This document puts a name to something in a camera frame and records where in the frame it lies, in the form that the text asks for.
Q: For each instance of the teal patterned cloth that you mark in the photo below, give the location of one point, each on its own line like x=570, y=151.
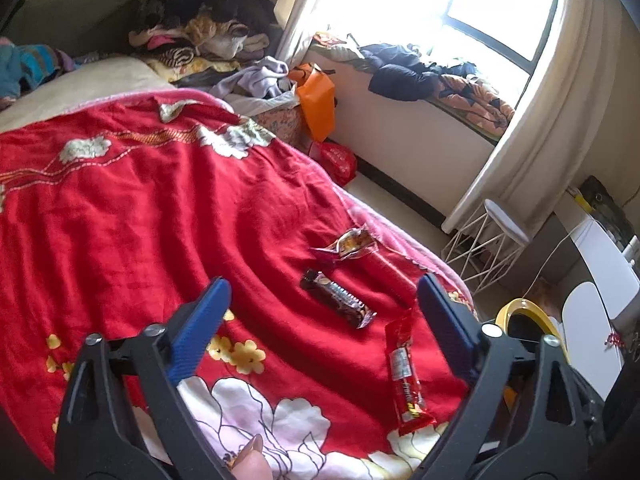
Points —
x=30, y=65

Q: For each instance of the yellow bin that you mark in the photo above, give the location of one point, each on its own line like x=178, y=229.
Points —
x=520, y=306

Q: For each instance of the gold and brown wrapper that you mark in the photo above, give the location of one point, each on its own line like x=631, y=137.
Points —
x=352, y=242

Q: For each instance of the red plastic bag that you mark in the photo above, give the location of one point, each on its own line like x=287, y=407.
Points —
x=337, y=160

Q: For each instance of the floral fabric box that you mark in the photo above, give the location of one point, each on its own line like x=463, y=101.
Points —
x=280, y=122

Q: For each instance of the red snack wrapper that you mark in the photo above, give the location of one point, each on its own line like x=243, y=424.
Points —
x=405, y=375

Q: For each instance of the black bag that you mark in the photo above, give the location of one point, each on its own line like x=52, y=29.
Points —
x=607, y=205

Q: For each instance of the white desk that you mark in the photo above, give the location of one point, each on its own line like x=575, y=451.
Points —
x=600, y=250

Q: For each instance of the narrow cream curtain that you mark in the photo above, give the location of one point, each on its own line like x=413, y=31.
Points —
x=300, y=10

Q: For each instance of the large cream curtain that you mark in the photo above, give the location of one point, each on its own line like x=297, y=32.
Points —
x=560, y=85

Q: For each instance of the pale lavender cloth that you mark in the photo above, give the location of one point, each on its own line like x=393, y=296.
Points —
x=260, y=77

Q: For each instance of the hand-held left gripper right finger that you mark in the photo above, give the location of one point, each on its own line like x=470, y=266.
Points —
x=450, y=325

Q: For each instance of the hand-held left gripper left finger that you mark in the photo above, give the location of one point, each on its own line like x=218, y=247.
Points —
x=200, y=330

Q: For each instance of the white chair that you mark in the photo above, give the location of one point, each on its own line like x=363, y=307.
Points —
x=585, y=320

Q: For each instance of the beige blanket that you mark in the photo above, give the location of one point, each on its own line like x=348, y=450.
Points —
x=90, y=90

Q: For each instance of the orange printed quilt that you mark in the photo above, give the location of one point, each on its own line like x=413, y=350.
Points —
x=480, y=102

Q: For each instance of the dark chocolate bar wrapper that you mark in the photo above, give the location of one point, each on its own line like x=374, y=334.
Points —
x=337, y=297

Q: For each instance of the pile of clothes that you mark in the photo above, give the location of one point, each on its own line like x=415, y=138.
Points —
x=205, y=15

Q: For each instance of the window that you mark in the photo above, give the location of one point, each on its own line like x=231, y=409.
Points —
x=500, y=0

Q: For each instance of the red floral blanket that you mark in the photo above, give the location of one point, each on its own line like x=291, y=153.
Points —
x=125, y=210

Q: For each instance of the orange bag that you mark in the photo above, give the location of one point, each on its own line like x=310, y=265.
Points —
x=317, y=100

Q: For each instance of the dark blue jacket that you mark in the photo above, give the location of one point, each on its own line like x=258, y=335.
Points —
x=405, y=77

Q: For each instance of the person's left hand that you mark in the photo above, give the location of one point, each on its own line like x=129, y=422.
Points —
x=255, y=462

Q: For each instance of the dark green headboard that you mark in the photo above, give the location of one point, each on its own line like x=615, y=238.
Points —
x=65, y=20

